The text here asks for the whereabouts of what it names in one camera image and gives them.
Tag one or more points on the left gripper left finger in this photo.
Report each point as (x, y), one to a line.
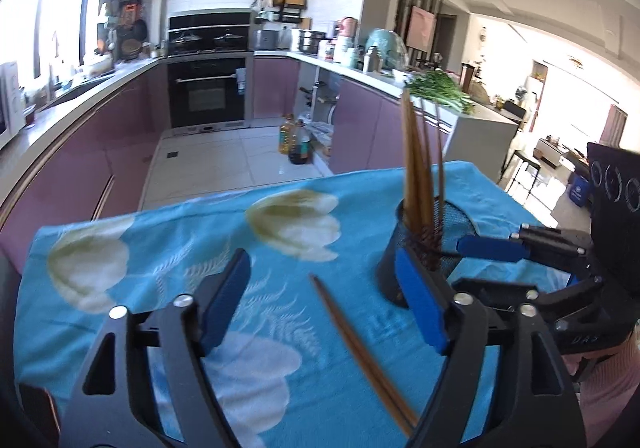
(113, 401)

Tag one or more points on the blue floral tablecloth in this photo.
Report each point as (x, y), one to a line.
(283, 375)

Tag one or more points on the black mesh utensil holder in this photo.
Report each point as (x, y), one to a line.
(440, 260)

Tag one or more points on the pink electric kettle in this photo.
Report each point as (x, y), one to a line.
(346, 32)

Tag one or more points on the black wall spice rack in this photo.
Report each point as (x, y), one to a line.
(280, 11)

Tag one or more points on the person's right hand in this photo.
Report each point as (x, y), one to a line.
(608, 389)

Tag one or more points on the bamboo chopstick in holder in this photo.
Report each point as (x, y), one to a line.
(412, 212)
(423, 175)

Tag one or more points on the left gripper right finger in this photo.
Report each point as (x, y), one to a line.
(533, 402)

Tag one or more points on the white microwave oven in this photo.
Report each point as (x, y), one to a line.
(12, 103)

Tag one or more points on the green mesh food cover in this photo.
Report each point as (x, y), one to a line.
(391, 48)

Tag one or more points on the purple kitchen cabinets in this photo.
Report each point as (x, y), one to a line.
(86, 158)

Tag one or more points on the steel cooking pot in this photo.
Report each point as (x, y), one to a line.
(309, 41)

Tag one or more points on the black range hood stove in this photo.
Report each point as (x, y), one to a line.
(206, 31)

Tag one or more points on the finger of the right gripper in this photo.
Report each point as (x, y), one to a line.
(485, 248)

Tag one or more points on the black built-in oven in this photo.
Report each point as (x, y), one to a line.
(206, 91)

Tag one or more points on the green leafy vegetables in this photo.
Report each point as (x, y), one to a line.
(437, 86)

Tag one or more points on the cooking oil bottle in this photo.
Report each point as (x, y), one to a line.
(285, 133)

